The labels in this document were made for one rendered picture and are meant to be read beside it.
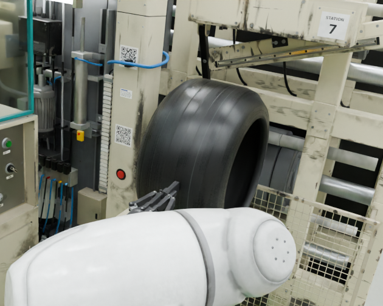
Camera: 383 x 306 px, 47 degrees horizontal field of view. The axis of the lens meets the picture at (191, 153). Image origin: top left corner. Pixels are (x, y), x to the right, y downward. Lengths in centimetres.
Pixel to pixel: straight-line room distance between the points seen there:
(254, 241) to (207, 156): 82
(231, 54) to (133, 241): 142
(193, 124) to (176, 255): 90
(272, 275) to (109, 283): 18
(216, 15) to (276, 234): 127
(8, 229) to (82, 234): 129
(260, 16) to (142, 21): 41
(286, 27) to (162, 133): 58
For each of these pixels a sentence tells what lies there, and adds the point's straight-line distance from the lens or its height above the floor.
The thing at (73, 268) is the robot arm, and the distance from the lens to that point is 44.
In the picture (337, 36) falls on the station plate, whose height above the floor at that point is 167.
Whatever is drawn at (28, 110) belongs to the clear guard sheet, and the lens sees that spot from 168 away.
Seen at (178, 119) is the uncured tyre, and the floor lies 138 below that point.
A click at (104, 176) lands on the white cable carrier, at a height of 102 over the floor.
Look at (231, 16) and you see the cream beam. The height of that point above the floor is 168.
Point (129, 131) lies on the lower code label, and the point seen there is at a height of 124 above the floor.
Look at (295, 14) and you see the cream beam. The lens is 159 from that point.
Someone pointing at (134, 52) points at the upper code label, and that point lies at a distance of 155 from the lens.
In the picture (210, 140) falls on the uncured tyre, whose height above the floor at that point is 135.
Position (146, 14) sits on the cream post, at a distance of 152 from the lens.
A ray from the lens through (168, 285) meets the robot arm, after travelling 46.
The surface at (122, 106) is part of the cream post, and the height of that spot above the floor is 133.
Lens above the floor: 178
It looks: 21 degrees down
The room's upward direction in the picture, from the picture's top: 7 degrees clockwise
